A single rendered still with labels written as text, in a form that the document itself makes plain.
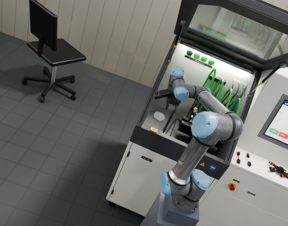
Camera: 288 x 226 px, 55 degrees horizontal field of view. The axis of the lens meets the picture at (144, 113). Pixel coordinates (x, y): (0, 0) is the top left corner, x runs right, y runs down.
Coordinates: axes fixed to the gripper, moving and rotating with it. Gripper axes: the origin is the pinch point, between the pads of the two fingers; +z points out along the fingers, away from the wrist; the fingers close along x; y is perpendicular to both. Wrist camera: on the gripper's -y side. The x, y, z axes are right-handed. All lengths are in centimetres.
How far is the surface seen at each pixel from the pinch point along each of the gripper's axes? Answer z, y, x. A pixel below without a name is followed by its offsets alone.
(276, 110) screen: 3, 77, 17
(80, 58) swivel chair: 75, -102, 122
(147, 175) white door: 57, -5, -20
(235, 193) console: 50, 61, -27
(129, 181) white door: 69, -18, -22
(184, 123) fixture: 24.2, 16.1, 9.4
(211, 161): 27.4, 36.8, -16.7
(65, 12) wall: 81, -151, 216
